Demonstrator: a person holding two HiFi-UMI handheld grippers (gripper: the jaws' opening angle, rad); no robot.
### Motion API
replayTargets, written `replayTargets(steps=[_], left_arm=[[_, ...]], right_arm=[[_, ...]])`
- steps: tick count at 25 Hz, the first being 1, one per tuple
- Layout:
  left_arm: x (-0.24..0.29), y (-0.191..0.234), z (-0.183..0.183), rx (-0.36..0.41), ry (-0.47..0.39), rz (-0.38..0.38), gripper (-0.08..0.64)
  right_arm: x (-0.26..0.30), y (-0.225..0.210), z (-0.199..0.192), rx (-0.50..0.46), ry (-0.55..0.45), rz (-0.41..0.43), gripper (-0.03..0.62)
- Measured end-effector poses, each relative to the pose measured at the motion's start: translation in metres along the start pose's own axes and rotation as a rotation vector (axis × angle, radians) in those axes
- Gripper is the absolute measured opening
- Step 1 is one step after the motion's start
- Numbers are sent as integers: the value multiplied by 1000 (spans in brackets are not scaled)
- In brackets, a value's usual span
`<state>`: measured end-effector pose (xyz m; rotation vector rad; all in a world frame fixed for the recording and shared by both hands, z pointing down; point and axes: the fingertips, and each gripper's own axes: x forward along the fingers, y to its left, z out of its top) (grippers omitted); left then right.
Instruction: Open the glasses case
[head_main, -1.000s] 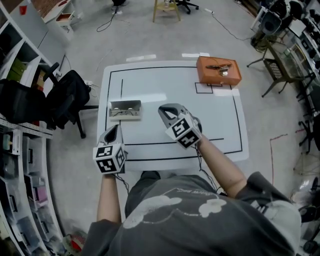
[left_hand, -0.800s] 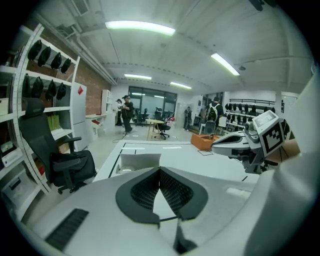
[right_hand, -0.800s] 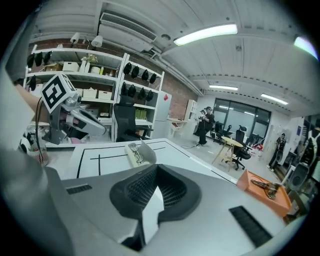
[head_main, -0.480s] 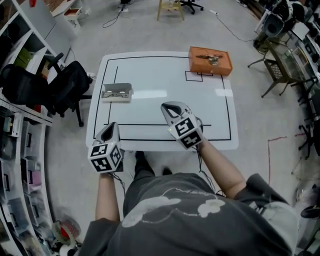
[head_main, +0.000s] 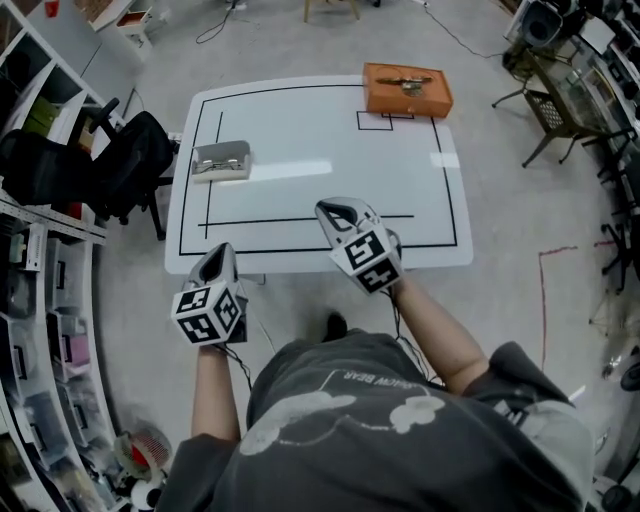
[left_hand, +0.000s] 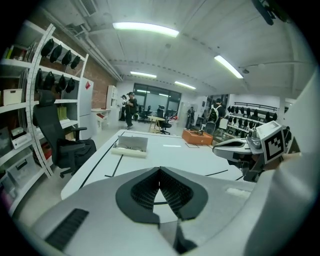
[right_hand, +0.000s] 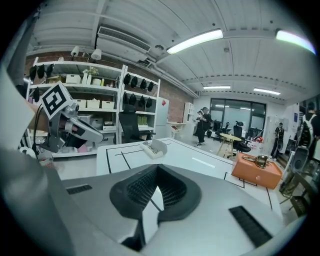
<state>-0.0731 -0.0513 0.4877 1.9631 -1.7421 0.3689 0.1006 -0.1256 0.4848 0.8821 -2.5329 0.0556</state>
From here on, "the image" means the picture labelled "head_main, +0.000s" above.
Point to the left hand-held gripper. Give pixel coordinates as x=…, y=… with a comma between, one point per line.
x=205, y=310

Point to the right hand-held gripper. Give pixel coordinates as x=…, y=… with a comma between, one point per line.
x=365, y=255

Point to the person's left forearm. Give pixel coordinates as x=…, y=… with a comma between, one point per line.
x=215, y=390

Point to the person's right forearm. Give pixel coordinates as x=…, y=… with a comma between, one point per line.
x=440, y=345

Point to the person's black shoe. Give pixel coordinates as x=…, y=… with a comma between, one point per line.
x=335, y=327

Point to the black office chair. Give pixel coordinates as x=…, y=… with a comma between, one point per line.
x=125, y=160

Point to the orange box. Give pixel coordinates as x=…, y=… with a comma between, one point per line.
x=425, y=97

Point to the row of clear storage bins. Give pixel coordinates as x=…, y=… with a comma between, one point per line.
x=70, y=350

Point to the white shelving unit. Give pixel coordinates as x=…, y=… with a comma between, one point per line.
x=50, y=220
x=47, y=52

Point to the small white fan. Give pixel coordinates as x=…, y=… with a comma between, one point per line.
x=145, y=450

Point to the row of green boxes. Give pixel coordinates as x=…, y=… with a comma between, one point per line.
x=40, y=115

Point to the person's dark grey t-shirt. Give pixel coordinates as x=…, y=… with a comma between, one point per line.
x=375, y=450

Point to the white side desk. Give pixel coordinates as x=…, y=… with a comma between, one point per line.
x=131, y=22

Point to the white cabinet red sticker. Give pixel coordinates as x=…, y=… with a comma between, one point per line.
x=70, y=35

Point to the white box device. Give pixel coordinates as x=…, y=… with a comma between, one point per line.
x=537, y=20

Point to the black chair base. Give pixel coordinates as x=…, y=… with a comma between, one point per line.
x=622, y=250

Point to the dark metal frame table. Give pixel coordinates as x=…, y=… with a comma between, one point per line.
x=550, y=110

